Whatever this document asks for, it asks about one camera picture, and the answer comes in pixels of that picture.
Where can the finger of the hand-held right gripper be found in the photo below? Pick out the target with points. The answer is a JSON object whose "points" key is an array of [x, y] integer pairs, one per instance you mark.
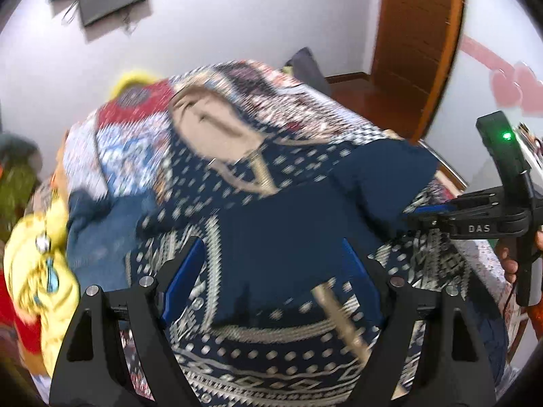
{"points": [[432, 222], [437, 210]]}

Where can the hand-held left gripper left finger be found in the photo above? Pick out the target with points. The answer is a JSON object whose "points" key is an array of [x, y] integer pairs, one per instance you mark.
{"points": [[183, 274]]}

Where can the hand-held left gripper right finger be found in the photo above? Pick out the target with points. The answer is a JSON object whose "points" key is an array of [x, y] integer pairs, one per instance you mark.
{"points": [[359, 274]]}

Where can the navy patterned sweater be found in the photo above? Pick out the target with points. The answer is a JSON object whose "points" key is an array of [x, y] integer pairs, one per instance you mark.
{"points": [[271, 229]]}

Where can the person's right hand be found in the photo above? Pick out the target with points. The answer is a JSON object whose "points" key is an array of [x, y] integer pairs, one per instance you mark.
{"points": [[508, 258]]}

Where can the blue jeans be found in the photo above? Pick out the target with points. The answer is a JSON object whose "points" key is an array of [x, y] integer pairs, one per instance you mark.
{"points": [[106, 237]]}

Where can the printed patchwork blanket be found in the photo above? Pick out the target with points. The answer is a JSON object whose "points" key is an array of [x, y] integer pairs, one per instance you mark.
{"points": [[127, 152]]}

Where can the yellow cartoon print garment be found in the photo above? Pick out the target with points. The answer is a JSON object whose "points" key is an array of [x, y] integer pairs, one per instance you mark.
{"points": [[38, 271]]}

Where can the wooden door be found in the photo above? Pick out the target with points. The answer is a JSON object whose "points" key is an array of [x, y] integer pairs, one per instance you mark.
{"points": [[415, 29]]}

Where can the red cloth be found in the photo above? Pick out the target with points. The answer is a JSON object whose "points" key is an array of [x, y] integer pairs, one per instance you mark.
{"points": [[19, 322]]}

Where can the green cloth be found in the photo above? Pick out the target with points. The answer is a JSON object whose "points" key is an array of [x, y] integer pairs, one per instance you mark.
{"points": [[15, 186]]}

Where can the dark grey cushion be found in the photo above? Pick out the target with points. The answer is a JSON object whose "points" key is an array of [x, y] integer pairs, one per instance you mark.
{"points": [[307, 68]]}

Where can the yellow pillow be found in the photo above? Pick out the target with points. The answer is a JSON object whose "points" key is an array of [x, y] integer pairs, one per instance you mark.
{"points": [[133, 82]]}

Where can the wooden bed frame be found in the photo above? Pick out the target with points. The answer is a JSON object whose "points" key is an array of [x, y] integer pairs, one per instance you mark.
{"points": [[449, 174]]}

